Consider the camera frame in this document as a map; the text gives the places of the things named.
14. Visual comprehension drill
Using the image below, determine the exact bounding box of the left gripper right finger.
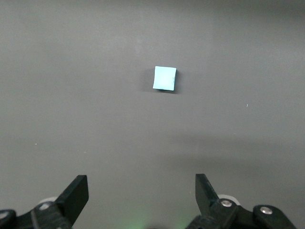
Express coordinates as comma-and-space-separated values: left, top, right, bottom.
195, 173, 298, 229

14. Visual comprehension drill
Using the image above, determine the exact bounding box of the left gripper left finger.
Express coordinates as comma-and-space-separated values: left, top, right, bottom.
0, 175, 90, 229

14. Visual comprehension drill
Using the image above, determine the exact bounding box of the light blue foam block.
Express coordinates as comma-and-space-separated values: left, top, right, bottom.
152, 66, 177, 92

